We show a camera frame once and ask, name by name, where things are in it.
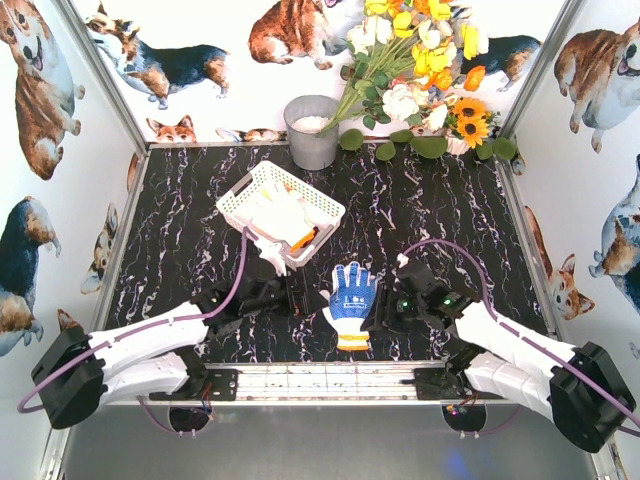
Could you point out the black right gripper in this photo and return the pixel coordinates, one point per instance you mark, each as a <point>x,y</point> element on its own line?
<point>388,307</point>

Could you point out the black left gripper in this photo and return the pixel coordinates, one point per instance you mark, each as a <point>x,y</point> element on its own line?
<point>291,301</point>

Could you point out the blue dotted white glove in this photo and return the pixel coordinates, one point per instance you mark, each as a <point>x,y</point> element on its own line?
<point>352,298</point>

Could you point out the yellow dotted white glove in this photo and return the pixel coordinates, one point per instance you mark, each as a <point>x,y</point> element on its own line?
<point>278,214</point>

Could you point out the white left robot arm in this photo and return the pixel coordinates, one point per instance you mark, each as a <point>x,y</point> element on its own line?
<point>155,358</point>

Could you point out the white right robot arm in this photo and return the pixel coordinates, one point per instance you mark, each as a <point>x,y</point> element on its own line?
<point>579,389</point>

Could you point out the white perforated storage basket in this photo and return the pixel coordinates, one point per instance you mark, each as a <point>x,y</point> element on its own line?
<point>324,212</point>

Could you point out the grey metal bucket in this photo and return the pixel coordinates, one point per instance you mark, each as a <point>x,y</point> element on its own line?
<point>313,141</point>

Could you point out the artificial flower bouquet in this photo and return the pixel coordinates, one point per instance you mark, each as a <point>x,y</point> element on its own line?
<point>419,63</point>

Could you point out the aluminium front rail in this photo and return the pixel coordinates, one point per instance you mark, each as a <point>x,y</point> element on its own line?
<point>368,382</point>

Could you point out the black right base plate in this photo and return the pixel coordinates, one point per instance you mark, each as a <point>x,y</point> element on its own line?
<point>440,384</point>

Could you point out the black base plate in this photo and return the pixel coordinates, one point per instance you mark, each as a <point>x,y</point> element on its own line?
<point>440,384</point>
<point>220,385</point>

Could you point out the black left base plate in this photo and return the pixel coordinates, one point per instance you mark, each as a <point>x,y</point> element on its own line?
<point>220,385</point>

